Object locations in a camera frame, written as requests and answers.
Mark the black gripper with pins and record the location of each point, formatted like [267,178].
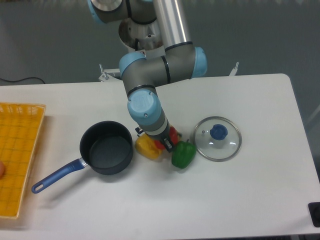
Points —
[162,136]

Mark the red bell pepper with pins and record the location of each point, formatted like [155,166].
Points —
[174,136]

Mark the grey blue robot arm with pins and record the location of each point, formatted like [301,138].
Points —
[140,74]

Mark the yellow bell pepper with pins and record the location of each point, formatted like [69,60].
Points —
[146,146]

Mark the green bell pepper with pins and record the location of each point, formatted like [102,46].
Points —
[183,154]

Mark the glass lid blue knob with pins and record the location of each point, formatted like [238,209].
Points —
[217,138]

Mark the yellow woven basket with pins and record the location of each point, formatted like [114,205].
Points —
[20,126]

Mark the black device at table edge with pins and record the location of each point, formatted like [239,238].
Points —
[314,210]

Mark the dark saucepan blue handle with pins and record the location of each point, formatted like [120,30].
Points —
[106,147]

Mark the white base frame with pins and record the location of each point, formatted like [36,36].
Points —
[114,73]

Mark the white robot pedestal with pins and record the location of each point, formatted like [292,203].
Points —
[137,36]

